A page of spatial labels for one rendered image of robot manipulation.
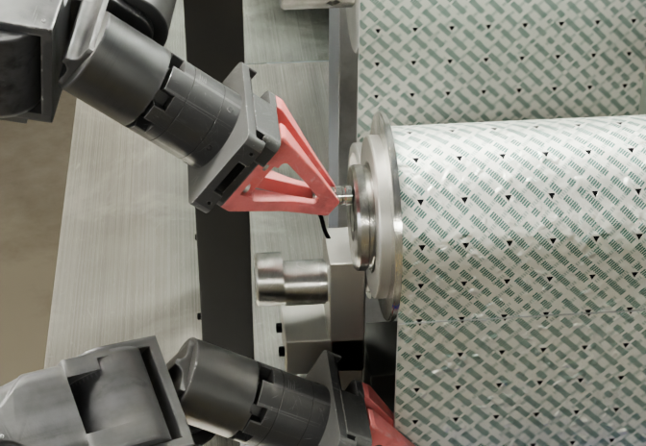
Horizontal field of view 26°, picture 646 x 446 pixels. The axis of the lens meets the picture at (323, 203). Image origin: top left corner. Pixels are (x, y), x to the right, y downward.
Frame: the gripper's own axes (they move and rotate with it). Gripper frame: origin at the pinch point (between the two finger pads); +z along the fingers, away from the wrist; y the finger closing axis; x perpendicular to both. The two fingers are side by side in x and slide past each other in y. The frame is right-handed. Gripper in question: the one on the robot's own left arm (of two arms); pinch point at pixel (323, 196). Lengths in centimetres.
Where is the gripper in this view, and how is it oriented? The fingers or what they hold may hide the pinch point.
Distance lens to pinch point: 96.5
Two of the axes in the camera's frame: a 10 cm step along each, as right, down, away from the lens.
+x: 6.2, -6.8, -3.9
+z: 7.8, 4.7, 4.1
